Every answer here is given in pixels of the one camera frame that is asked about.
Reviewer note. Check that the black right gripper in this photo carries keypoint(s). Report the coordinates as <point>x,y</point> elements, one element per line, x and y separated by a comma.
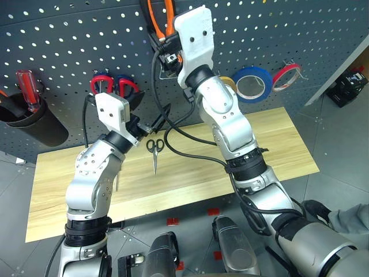
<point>170,59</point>

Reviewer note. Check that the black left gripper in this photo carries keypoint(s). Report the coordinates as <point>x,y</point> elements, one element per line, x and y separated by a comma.
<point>137,125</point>

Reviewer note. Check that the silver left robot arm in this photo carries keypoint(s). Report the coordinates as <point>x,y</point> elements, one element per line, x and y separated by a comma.
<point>86,184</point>

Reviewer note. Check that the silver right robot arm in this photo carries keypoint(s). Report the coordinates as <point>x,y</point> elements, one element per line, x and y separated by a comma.
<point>230,130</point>

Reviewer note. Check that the grey perforated pegboard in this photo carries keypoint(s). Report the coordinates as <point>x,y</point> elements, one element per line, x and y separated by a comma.
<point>72,43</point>

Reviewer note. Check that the yellow tape roll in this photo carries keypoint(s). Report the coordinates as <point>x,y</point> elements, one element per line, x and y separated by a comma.
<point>229,82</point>

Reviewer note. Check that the blue tape roll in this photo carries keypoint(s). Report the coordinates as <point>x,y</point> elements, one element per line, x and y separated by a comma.
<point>266,79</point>

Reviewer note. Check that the red tape roll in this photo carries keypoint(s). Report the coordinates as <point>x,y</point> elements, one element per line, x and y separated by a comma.
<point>285,72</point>

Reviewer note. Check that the metal pegboard hook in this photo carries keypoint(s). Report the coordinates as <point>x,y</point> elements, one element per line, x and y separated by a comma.
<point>299,73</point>

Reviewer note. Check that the small black scissors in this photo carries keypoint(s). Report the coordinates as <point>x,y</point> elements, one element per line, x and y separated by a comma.
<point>155,150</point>

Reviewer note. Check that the black tool holder cup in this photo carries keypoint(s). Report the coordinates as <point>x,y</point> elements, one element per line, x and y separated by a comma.
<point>40,124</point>

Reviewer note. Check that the red floor marker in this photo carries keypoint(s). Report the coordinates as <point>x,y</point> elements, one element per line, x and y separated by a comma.
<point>214,211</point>
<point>172,221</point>
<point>217,255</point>
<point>180,265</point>

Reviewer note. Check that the silver black rounded robot leg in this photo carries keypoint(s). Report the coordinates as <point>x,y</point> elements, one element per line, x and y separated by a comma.
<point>236,248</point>
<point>161,256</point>

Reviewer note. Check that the black box with label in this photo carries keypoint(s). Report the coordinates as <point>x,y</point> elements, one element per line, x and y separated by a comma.
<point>347,88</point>

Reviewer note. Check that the grey fabric sleeve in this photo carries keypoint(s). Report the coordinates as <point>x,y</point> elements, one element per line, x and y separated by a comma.
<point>351,220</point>

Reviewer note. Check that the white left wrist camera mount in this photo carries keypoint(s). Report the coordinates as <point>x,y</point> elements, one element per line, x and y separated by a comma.
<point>111,111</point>

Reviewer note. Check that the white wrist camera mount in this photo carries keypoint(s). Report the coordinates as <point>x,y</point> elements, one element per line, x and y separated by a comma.
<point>111,111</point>
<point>194,37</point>

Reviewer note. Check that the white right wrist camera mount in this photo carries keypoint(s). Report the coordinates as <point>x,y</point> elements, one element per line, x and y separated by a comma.
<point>194,37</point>

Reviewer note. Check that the black metal bracket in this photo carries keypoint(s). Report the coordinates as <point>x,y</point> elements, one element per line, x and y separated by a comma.
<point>129,264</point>

